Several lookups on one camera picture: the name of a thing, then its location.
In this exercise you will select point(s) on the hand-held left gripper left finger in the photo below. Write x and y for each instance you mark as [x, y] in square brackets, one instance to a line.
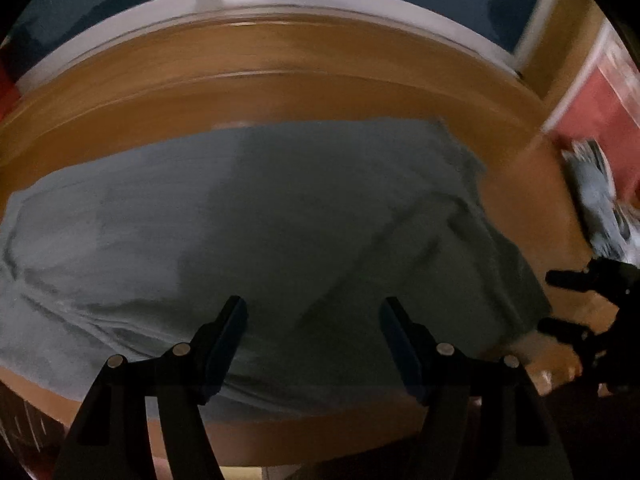
[230, 340]

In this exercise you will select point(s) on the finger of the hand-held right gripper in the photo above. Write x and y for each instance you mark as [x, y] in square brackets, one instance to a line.
[570, 279]
[565, 332]

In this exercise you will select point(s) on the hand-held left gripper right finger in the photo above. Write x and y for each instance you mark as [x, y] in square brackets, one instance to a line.
[400, 350]

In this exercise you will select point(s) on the grey sweater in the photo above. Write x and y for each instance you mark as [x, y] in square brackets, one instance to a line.
[250, 210]

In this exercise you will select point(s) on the rolled blue-grey cloth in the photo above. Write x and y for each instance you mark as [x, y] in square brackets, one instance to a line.
[595, 195]

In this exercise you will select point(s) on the printed cloth pile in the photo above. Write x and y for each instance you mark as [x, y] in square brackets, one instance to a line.
[630, 215]

